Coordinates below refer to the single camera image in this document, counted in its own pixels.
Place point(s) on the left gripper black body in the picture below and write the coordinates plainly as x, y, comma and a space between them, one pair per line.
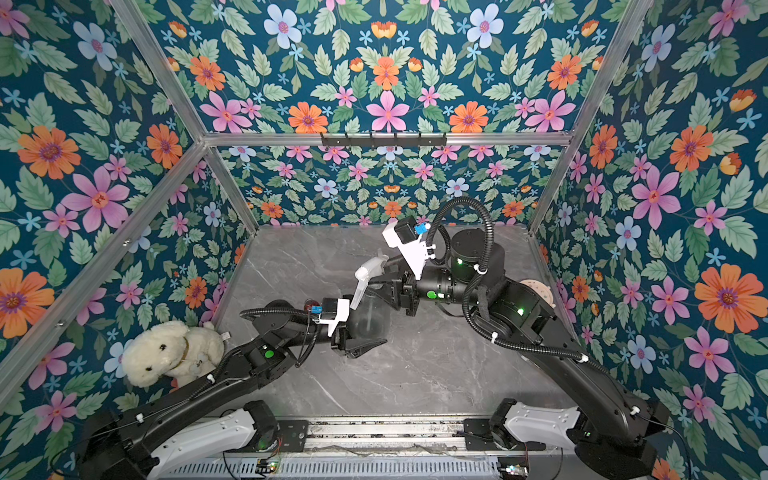
338, 337

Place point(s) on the clear plastic spray bottle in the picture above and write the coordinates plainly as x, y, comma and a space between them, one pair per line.
370, 323

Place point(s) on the cream plush teddy bear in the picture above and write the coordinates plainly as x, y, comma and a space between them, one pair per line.
175, 350

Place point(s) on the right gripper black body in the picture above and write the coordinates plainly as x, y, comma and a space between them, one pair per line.
405, 294

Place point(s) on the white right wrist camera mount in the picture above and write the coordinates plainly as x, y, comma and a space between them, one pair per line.
409, 238

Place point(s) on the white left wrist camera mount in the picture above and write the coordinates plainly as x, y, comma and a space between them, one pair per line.
332, 312

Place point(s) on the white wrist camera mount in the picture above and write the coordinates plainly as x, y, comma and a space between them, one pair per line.
409, 238
332, 312

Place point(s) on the cream round wall clock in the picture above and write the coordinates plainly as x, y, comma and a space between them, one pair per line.
544, 291

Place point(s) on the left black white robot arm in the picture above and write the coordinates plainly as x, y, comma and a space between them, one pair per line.
152, 440

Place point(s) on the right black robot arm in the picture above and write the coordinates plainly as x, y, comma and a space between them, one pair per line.
456, 260

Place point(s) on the metal base rail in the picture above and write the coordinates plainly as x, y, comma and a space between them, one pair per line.
415, 447

